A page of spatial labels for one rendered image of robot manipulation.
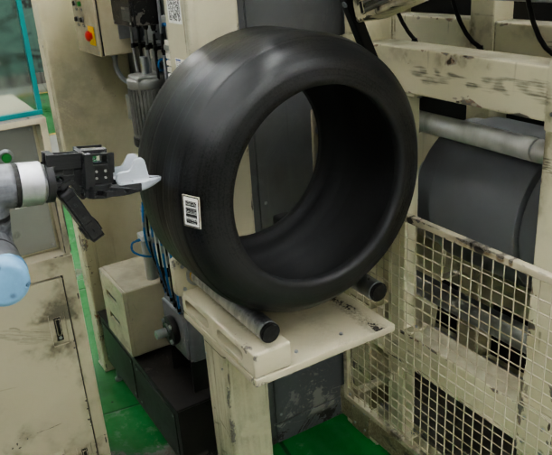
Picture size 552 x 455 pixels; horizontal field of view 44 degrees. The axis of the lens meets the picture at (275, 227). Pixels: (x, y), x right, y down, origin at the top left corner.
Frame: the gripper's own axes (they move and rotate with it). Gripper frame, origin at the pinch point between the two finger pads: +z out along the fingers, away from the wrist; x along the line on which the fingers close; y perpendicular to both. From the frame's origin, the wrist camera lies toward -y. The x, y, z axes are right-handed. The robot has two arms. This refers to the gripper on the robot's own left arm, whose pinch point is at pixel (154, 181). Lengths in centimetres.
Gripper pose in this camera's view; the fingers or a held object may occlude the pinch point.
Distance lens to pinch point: 130.9
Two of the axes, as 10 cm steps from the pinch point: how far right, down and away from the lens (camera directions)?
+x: -5.2, -3.0, 8.0
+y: 0.4, -9.4, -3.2
